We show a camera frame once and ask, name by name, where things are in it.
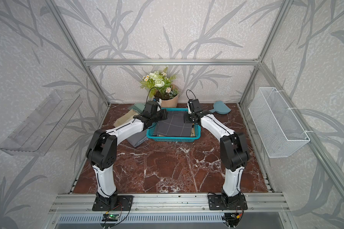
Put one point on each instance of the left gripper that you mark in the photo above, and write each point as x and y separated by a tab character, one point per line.
164	115

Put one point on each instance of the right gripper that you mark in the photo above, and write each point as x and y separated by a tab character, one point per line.
186	118

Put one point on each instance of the teal plastic basket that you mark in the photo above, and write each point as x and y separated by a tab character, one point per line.
174	139

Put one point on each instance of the dark grey checked pillowcase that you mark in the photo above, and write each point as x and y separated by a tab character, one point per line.
174	125

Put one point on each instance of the pale yellow zigzag pillowcase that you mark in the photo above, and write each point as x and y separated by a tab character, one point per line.
193	133

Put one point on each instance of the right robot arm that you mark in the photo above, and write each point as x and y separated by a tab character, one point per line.
234	153

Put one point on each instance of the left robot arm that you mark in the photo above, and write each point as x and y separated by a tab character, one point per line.
102	149

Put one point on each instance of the beige and grey pillowcase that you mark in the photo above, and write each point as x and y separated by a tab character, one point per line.
127	127

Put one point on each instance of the green hand brush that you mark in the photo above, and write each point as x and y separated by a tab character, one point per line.
138	107

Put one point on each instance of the peach flower pot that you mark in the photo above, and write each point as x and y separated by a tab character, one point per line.
168	100

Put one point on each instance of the blue dustpan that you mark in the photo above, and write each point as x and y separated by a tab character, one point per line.
221	108

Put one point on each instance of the artificial flowering plant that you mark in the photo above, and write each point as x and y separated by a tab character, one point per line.
160	85

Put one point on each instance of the right circuit board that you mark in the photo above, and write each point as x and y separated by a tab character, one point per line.
232	216

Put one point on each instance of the left green circuit board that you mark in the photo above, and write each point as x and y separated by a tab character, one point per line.
108	217

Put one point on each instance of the white wire wall basket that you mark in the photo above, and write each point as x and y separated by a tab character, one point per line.
279	129

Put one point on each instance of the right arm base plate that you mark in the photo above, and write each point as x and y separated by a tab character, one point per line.
224	202

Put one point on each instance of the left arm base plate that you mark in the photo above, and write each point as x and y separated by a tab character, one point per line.
113	203

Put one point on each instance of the clear acrylic wall shelf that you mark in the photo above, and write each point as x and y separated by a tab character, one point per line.
39	131

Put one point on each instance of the aluminium front rail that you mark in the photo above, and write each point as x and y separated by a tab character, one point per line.
169	203

